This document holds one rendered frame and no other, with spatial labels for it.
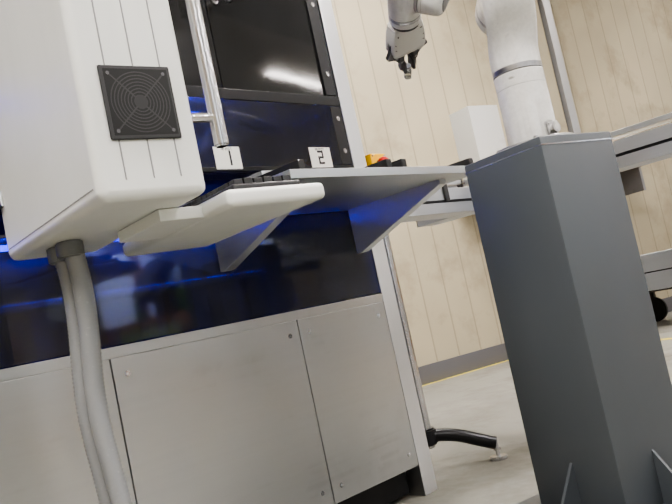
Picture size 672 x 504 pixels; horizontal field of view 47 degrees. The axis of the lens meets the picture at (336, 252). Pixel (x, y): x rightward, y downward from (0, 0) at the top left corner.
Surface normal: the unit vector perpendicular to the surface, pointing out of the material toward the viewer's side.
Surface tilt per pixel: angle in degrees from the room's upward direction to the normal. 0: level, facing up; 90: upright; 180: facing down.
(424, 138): 90
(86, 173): 90
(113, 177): 90
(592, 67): 90
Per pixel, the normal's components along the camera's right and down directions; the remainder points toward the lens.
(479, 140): 0.53, -0.18
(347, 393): 0.69, -0.20
